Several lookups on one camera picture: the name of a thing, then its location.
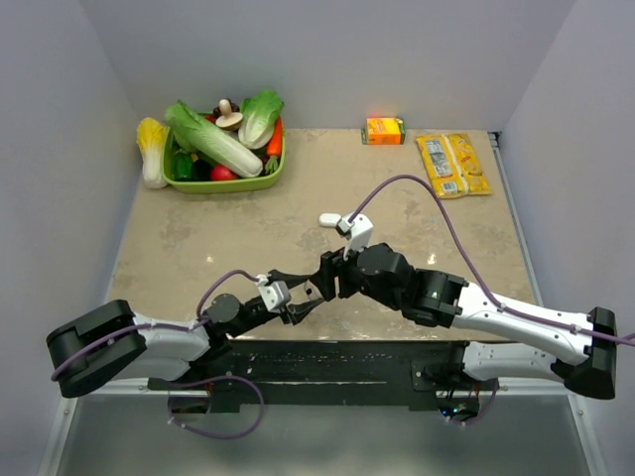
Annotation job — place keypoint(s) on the dark eggplant toy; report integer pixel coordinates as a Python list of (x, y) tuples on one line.
[(201, 170)]

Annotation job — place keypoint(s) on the beige mushroom toy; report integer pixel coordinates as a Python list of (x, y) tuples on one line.
[(225, 117)]

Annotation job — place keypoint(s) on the green plastic basket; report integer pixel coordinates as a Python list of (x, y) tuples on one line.
[(206, 187)]

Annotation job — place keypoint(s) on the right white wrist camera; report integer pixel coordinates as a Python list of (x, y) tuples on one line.
[(356, 231)]

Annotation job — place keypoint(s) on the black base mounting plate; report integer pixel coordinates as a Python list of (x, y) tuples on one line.
[(418, 375)]

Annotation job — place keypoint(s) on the large napa cabbage toy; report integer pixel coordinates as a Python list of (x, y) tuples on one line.
[(198, 134)]

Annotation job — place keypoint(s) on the white oval charging case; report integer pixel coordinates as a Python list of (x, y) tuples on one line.
[(329, 220)]

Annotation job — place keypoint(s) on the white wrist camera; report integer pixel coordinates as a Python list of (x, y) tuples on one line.
[(274, 294), (356, 231)]

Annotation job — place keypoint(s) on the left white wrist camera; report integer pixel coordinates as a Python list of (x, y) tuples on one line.
[(274, 294)]

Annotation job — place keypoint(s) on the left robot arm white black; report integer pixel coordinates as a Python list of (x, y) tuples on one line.
[(113, 342)]

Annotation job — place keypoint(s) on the red tomato toy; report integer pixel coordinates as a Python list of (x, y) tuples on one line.
[(222, 173)]

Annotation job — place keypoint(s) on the yellow snack package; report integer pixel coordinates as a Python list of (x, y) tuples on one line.
[(452, 165)]

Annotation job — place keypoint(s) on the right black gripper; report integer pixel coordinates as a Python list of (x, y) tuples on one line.
[(332, 264)]

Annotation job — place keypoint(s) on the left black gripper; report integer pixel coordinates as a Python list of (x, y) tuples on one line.
[(297, 311)]

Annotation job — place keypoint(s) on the orange green small box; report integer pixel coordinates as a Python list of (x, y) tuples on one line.
[(383, 131)]

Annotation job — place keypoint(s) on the orange carrot toy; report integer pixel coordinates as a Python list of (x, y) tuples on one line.
[(274, 149)]

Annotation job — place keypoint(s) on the yellow cabbage toy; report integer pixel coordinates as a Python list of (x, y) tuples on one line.
[(151, 140)]

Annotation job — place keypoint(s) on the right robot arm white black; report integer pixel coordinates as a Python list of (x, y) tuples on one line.
[(576, 349)]

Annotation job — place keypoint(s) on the green pepper toy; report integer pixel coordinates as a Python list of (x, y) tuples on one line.
[(182, 166)]

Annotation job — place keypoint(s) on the small green cabbage toy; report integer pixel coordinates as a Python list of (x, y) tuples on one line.
[(260, 113)]

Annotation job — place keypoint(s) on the beige small charging case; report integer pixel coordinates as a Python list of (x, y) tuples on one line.
[(311, 290)]

